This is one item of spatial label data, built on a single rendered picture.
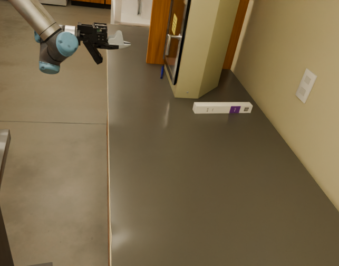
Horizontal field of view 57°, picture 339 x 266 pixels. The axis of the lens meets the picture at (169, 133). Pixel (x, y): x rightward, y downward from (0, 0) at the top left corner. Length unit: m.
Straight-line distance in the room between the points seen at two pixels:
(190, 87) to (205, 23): 0.29
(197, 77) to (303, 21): 0.47
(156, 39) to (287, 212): 1.09
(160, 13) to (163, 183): 0.96
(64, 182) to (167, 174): 1.40
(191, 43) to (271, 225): 0.77
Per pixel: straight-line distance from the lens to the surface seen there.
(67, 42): 1.16
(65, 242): 1.99
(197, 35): 1.33
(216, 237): 0.87
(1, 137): 1.16
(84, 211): 2.12
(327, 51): 1.24
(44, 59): 1.28
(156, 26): 1.68
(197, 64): 1.38
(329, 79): 1.21
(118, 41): 1.32
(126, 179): 0.97
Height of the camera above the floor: 1.61
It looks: 34 degrees down
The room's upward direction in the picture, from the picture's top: 10 degrees clockwise
